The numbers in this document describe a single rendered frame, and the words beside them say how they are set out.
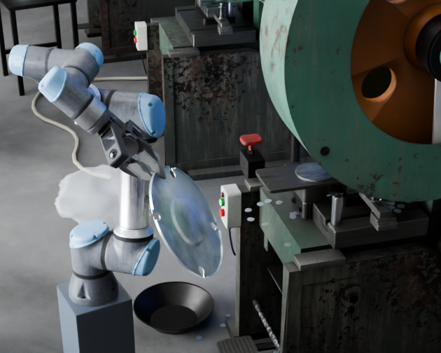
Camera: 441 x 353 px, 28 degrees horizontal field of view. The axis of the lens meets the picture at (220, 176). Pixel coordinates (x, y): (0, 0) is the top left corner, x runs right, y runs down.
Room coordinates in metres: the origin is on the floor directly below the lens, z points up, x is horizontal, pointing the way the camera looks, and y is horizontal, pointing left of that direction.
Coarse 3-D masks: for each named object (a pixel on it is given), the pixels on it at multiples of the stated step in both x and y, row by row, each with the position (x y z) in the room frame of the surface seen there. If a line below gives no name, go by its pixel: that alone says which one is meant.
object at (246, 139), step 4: (244, 136) 2.67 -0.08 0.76; (248, 136) 2.67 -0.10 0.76; (252, 136) 2.67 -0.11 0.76; (256, 136) 2.67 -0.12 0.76; (240, 140) 2.66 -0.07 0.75; (244, 140) 2.64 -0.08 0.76; (248, 140) 2.64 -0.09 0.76; (252, 140) 2.64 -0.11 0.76; (256, 140) 2.64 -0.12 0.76; (260, 140) 2.64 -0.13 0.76; (244, 144) 2.63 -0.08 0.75; (248, 144) 2.63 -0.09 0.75; (252, 144) 2.63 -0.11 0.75; (256, 144) 2.63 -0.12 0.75; (248, 148) 2.66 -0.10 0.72; (252, 148) 2.65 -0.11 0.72
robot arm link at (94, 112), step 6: (96, 102) 1.86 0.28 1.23; (90, 108) 1.84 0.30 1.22; (96, 108) 1.85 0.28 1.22; (102, 108) 1.86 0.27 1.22; (84, 114) 1.83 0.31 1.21; (90, 114) 1.84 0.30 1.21; (96, 114) 1.84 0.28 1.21; (102, 114) 1.85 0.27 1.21; (78, 120) 1.84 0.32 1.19; (84, 120) 1.83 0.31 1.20; (90, 120) 1.83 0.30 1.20; (96, 120) 1.83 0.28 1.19; (84, 126) 1.84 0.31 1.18; (90, 126) 1.83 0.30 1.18
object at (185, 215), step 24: (168, 168) 1.91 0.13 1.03; (168, 192) 1.84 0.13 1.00; (192, 192) 1.94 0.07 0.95; (168, 216) 1.77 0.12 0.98; (192, 216) 1.85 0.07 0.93; (168, 240) 1.71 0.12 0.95; (192, 240) 1.78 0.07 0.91; (216, 240) 1.88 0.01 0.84; (192, 264) 1.72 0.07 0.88; (216, 264) 1.81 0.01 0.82
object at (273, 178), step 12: (264, 168) 2.40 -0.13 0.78; (276, 168) 2.40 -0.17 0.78; (288, 168) 2.40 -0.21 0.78; (300, 168) 2.39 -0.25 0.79; (312, 168) 2.39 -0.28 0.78; (264, 180) 2.32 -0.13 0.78; (276, 180) 2.32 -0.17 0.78; (288, 180) 2.32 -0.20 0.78; (300, 180) 2.32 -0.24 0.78; (312, 180) 2.31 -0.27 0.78; (324, 180) 2.31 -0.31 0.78; (336, 180) 2.32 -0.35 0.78; (276, 192) 2.26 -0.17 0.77; (300, 192) 2.34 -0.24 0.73; (312, 192) 2.31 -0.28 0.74; (324, 192) 2.32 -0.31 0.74; (300, 204) 2.33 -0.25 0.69
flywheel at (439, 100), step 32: (384, 0) 1.98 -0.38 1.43; (416, 0) 2.00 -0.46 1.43; (384, 32) 1.98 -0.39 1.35; (416, 32) 1.97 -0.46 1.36; (352, 64) 1.96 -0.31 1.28; (384, 64) 1.98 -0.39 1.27; (416, 64) 1.98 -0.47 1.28; (384, 96) 2.01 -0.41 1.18; (416, 96) 2.01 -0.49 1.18; (384, 128) 1.99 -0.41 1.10; (416, 128) 2.01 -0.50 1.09
